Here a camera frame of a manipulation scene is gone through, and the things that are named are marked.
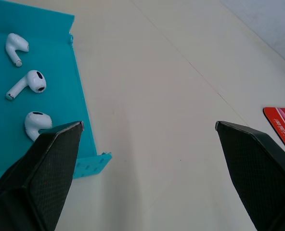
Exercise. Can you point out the white earbud bottom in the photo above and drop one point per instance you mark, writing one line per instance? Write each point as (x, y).
(36, 124)

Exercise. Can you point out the teal plastic tray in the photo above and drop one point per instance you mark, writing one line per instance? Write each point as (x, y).
(53, 79)

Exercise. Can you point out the red printed card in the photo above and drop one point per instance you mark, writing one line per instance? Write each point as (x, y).
(283, 126)

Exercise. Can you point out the white earbud top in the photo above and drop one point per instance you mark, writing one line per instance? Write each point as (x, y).
(15, 46)

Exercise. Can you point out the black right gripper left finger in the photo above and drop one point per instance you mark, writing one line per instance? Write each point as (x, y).
(36, 183)

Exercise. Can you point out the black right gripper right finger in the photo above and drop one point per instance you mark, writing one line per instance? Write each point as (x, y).
(260, 178)

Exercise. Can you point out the white earbud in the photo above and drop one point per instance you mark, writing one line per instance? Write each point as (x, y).
(30, 83)
(15, 46)
(36, 124)

